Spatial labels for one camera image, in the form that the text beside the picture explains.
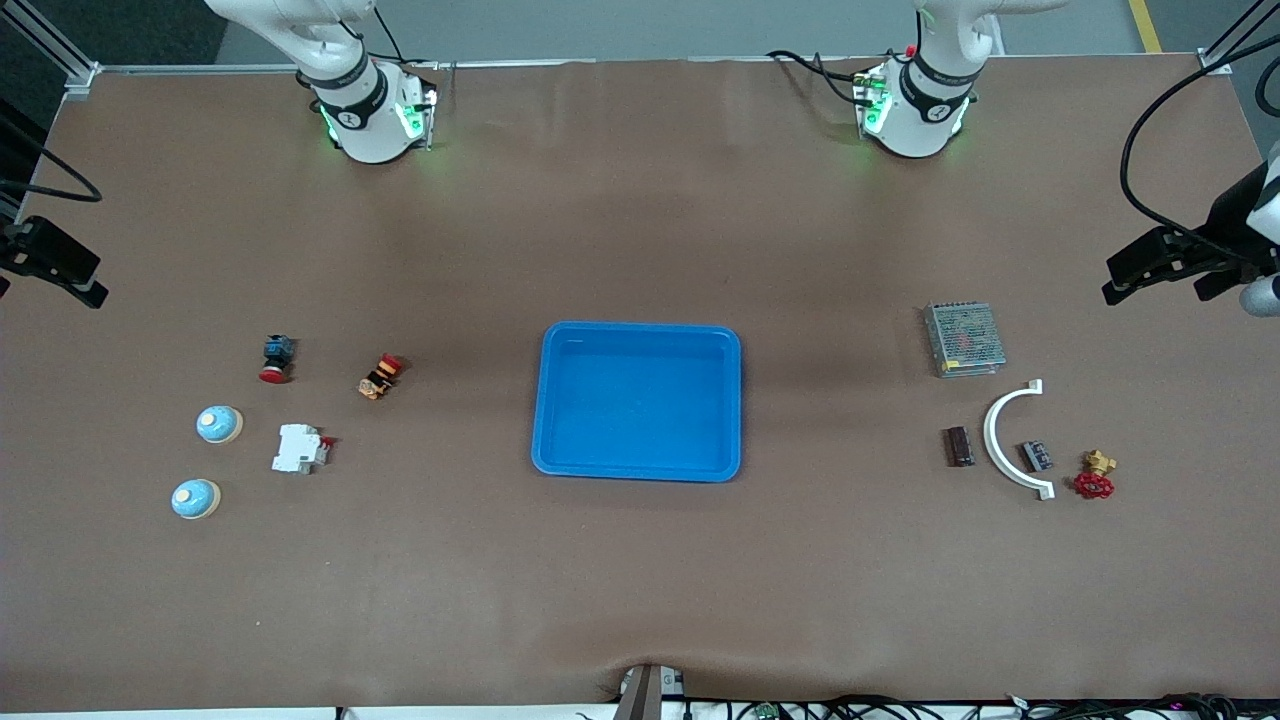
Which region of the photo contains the black left arm base cable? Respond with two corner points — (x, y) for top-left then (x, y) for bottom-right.
(766, 48), (871, 106)

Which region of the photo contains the brass valve red handwheel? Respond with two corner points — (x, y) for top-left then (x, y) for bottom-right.
(1073, 449), (1118, 500)

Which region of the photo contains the aluminium frame profile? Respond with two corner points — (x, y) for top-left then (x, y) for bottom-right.
(1198, 0), (1280, 76)
(0, 0), (101, 101)

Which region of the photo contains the blue plastic tray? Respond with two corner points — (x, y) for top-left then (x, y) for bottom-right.
(531, 321), (743, 484)

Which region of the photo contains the black right arm base cable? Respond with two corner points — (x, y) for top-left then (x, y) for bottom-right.
(375, 8), (441, 67)

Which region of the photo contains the white semicircular bracket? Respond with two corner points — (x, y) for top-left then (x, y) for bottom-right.
(983, 379), (1056, 501)

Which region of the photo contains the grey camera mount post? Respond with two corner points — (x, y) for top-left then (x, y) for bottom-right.
(612, 663), (687, 720)

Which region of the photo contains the black cable bundle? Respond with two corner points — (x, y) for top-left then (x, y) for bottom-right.
(690, 693), (1280, 720)

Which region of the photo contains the white circuit breaker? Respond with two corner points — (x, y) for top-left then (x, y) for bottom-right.
(271, 424), (336, 475)

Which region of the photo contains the orange red selector switch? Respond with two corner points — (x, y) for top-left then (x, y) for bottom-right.
(358, 353), (406, 401)

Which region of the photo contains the blue call bell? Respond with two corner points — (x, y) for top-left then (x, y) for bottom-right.
(170, 479), (222, 521)
(195, 405), (244, 445)

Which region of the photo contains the black arm base cable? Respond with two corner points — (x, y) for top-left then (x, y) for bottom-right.
(766, 48), (871, 106)
(375, 8), (441, 67)

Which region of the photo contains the metal mesh power supply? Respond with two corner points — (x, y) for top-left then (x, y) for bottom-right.
(922, 302), (1007, 379)

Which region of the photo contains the red mushroom push button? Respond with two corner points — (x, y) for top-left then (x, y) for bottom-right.
(258, 335), (297, 385)

